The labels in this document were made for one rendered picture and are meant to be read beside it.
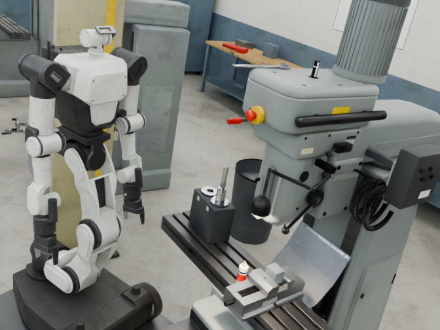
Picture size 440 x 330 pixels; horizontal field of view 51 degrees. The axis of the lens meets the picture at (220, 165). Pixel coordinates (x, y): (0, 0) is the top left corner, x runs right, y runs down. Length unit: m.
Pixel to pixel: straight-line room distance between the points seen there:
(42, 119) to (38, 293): 1.01
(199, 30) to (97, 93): 7.27
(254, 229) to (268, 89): 2.59
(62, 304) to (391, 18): 1.91
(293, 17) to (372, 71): 5.95
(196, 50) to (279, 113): 7.68
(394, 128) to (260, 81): 0.69
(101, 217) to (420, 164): 1.30
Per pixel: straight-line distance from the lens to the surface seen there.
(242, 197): 3.89
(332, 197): 1.88
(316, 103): 1.55
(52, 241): 2.05
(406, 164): 1.73
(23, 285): 2.59
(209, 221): 2.22
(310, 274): 2.24
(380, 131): 1.95
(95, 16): 3.07
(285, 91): 1.48
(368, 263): 2.25
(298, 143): 1.58
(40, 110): 1.84
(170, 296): 3.41
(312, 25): 7.42
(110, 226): 2.13
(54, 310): 2.44
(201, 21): 9.06
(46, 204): 1.98
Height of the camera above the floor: 2.22
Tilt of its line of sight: 24 degrees down
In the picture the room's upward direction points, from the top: 11 degrees clockwise
